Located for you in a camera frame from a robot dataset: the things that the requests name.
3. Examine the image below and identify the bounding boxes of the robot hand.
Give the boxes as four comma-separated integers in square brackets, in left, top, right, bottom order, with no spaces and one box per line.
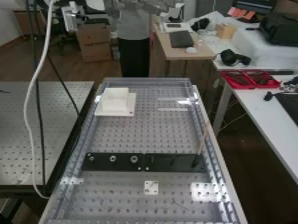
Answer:
[60,0,180,33]

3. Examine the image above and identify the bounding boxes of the cardboard box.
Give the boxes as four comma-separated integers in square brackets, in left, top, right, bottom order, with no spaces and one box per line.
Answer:
[82,43,114,63]
[76,23,111,46]

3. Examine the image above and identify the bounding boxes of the person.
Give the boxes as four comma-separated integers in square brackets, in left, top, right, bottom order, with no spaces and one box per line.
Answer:
[116,13,152,78]

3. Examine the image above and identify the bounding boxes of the small white box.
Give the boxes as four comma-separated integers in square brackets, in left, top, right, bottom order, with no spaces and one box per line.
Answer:
[94,87,137,118]

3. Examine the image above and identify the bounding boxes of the wooden desk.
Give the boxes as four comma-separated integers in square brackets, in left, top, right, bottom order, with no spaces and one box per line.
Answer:
[149,16,217,80]

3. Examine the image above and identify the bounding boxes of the small wooden box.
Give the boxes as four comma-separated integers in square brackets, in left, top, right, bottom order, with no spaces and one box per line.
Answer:
[216,23,237,41]

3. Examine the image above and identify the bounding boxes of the black headphones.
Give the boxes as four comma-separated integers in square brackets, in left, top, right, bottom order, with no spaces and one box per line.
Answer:
[220,48,253,67]

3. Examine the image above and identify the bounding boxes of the clear box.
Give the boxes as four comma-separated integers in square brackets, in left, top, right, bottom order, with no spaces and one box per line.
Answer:
[39,77,251,224]

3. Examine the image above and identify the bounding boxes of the red tray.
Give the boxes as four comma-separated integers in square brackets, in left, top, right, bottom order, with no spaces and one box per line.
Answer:
[247,69,282,89]
[220,70,259,90]

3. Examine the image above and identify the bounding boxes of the white foam sheet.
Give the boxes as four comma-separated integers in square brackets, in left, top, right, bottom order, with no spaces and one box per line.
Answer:
[188,10,298,72]

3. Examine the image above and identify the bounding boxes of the black bag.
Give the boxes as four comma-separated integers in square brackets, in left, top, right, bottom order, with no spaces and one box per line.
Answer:
[259,12,298,47]

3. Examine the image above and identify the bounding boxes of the white desk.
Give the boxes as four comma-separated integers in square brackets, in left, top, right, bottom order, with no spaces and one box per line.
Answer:
[212,49,298,134]
[231,74,298,185]

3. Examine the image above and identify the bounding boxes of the black plate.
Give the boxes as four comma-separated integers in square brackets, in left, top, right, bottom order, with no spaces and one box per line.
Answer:
[83,152,209,174]

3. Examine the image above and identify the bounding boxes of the small white square plate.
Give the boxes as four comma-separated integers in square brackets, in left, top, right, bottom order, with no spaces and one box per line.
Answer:
[143,180,160,197]

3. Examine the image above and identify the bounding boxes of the black cable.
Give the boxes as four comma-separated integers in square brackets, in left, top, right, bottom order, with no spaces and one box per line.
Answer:
[44,49,84,116]
[26,0,48,198]

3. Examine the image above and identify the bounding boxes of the white cable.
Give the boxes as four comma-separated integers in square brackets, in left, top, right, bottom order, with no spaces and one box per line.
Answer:
[23,0,58,200]

